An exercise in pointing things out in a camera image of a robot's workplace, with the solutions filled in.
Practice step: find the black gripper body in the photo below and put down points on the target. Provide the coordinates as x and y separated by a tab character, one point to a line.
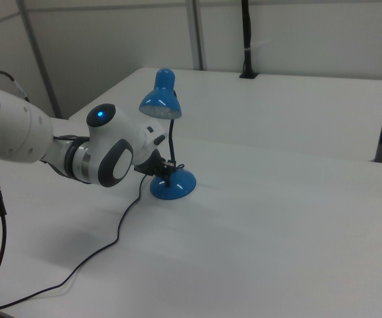
151	164

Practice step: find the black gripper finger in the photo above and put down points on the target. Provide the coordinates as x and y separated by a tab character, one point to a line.
170	163
168	177

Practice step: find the blue gooseneck desk lamp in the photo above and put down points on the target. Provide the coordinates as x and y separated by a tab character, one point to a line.
177	185

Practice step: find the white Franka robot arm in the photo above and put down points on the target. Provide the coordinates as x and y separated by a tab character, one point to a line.
12	129

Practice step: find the black clamped pole, white tie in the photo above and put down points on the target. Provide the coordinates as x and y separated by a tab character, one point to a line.
246	33

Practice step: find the grey partition post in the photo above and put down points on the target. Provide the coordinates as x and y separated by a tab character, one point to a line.
197	33

